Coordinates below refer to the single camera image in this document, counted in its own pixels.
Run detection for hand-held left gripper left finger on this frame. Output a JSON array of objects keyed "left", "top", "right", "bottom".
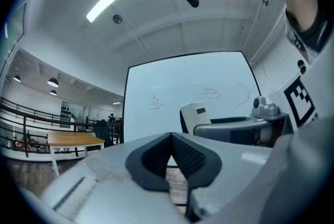
[{"left": 41, "top": 132, "right": 183, "bottom": 224}]

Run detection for dark display shelf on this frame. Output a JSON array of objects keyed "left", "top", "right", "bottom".
[{"left": 61, "top": 102, "right": 75, "bottom": 121}]

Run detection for black metal railing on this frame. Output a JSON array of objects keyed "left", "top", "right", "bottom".
[{"left": 0, "top": 96, "right": 123, "bottom": 158}]

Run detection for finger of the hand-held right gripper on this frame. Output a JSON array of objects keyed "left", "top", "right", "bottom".
[
  {"left": 210, "top": 116, "right": 248, "bottom": 124},
  {"left": 194, "top": 120, "right": 268, "bottom": 144}
]

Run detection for wooden table white legs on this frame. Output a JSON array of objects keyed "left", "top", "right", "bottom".
[{"left": 47, "top": 131, "right": 105, "bottom": 176}]

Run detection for large white whiteboard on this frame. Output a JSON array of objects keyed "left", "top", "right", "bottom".
[{"left": 122, "top": 51, "right": 261, "bottom": 144}]

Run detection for black office chair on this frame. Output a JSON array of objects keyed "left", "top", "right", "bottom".
[{"left": 93, "top": 120, "right": 113, "bottom": 148}]

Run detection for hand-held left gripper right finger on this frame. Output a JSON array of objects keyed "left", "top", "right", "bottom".
[{"left": 172, "top": 132, "right": 273, "bottom": 224}]

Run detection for white whiteboard eraser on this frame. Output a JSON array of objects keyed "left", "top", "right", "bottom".
[{"left": 179, "top": 101, "right": 212, "bottom": 135}]

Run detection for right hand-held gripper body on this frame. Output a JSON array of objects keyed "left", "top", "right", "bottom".
[{"left": 231, "top": 45, "right": 334, "bottom": 148}]

